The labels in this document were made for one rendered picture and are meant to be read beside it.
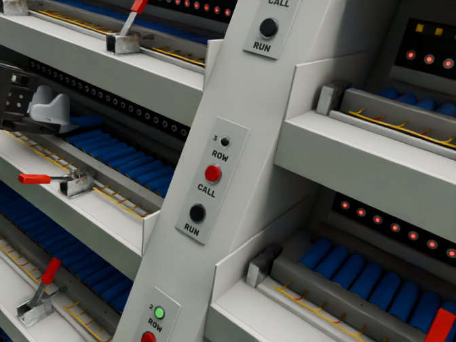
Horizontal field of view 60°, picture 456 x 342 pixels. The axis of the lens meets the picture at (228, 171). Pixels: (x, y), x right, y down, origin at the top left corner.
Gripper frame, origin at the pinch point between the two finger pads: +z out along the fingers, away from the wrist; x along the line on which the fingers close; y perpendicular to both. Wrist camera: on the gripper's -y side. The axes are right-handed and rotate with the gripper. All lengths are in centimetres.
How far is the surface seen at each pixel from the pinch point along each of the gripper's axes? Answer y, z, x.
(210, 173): 5.5, -8.7, -33.7
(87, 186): -4.3, -5.3, -14.2
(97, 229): -6.9, -8.2, -21.2
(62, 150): -2.4, -3.8, -5.6
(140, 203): -3.1, -3.7, -22.5
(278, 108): 13.6, -7.8, -37.7
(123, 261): -8.7, -7.6, -25.9
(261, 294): -4.6, -4.1, -41.6
